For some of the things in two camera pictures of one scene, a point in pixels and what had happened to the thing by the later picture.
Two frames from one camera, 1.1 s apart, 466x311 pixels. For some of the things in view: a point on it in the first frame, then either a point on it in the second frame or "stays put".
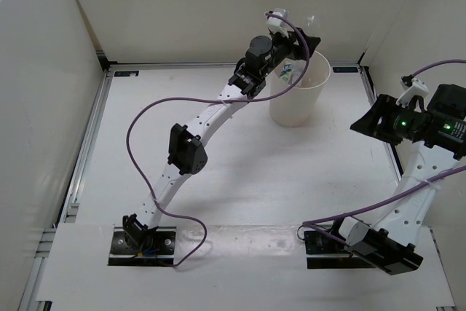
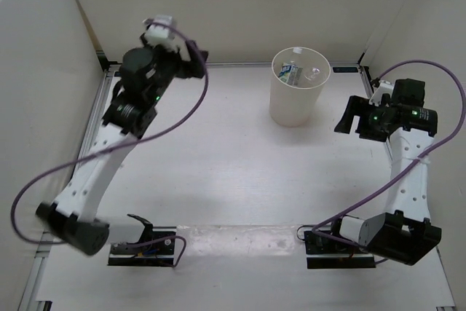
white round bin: (296, 108) stays put
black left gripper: (295, 52) → (196, 68)
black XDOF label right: (344, 69) stays put
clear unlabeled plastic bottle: (298, 67) → (315, 74)
